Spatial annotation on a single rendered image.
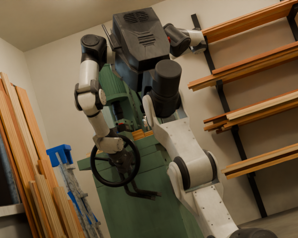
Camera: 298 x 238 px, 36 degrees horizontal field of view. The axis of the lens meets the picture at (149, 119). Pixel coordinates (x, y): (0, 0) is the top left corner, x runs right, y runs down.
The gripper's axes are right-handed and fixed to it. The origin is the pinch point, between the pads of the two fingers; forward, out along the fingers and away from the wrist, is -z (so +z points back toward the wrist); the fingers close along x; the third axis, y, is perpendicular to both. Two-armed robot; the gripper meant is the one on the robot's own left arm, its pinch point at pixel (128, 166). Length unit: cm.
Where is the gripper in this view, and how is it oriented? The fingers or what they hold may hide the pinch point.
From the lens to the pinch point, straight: 238.0
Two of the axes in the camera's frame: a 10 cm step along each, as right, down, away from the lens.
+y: -8.5, -1.3, 5.2
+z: -3.8, -5.5, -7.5
